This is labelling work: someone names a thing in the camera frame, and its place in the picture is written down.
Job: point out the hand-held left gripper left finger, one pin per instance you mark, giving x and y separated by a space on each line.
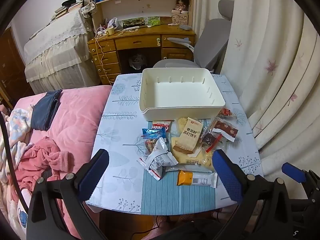
93 172

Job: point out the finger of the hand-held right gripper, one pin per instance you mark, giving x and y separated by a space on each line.
293 172

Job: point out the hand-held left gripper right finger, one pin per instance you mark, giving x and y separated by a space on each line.
227 175

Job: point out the clear bag of yellow crisps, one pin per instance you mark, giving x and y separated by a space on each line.
200 162

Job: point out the orange white bar packet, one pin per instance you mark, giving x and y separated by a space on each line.
197 178

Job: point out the clear dark date packet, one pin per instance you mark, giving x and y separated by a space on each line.
209 140

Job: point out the brown patterned snack packet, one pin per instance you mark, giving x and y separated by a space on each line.
226 128

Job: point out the cream cracker packet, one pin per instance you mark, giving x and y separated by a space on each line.
187 137

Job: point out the grey white snack packet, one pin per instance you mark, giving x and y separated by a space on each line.
152 170
163 157

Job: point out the clear nut snack packet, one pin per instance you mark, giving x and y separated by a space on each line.
149 145

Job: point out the small red candy packet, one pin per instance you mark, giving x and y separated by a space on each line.
226 112

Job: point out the blue snack packet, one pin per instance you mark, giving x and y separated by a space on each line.
152 133

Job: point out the red white snack packet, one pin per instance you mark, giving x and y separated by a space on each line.
162 127

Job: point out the white plastic storage tray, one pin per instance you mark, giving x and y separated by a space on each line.
180 92

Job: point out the tree print tablecloth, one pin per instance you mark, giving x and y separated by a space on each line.
120 135

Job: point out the pink fleece garment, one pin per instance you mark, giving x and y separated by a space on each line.
42 160

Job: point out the pink bed blanket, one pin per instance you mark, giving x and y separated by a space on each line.
75 120

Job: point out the person's black garment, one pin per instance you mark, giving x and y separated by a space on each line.
195 230

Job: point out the navy folded cloth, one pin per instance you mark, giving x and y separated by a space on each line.
45 110

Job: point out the white sheet with blue print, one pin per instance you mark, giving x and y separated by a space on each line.
23 210

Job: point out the person's leg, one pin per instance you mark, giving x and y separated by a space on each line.
162 230

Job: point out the floral pastel blanket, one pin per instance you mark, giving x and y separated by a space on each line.
15 125

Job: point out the cream leaf print curtain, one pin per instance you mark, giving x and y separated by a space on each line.
270 67

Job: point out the grey bag under desk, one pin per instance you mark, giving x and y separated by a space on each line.
137 61

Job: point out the lace covered furniture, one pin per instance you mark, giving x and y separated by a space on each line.
55 47

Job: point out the grey office chair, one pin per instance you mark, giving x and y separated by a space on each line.
210 42

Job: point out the wooden door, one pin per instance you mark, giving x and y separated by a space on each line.
10 67

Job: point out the wooden desk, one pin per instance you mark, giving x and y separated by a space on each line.
140 40

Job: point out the yellow mug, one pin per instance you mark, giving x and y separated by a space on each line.
110 31

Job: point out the white plastic bag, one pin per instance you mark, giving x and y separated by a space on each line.
113 23

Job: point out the dark printed book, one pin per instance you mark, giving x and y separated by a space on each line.
133 23

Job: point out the green packet on desk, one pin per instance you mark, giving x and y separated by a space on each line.
153 21

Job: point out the stack of books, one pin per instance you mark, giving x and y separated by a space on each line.
60 12

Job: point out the printed fabric bag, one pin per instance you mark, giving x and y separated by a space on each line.
88 8

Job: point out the patterned cardboard box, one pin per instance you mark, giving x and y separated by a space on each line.
180 17

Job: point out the black hat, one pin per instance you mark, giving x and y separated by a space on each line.
68 2

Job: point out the wooden bookshelf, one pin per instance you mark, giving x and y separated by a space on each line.
150 5

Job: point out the brown haired doll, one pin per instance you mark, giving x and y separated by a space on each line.
182 3

